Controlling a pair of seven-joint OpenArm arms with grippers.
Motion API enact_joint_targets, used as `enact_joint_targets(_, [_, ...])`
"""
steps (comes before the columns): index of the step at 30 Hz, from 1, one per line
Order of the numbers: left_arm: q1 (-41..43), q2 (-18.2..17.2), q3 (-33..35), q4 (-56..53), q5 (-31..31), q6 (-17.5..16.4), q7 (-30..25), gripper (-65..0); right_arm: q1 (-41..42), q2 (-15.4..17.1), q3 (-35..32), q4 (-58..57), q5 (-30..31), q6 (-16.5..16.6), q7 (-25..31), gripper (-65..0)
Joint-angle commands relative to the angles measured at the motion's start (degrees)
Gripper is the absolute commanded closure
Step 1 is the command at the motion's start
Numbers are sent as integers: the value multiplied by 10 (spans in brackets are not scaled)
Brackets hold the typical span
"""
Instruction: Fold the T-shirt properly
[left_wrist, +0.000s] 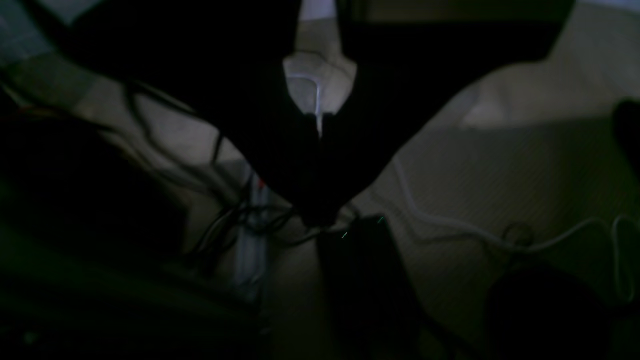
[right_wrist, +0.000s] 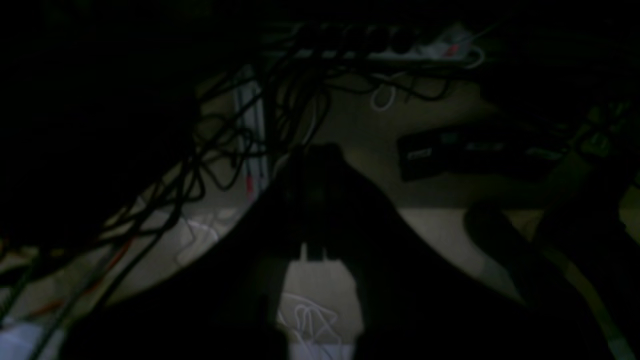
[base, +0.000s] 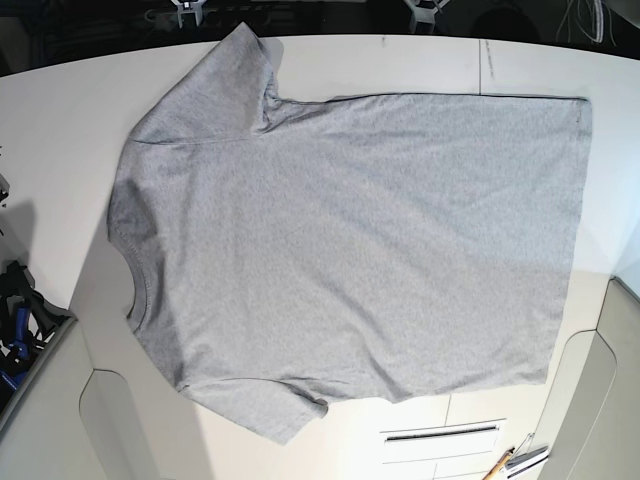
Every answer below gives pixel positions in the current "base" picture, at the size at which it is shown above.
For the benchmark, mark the grey T-shirt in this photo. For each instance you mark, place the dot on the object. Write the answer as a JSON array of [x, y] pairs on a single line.
[[289, 255]]

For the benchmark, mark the white cable grommet plate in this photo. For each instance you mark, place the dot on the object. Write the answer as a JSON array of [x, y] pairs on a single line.
[[437, 443]]

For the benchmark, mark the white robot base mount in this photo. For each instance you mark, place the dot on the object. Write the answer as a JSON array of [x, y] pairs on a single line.
[[185, 8], [423, 15]]

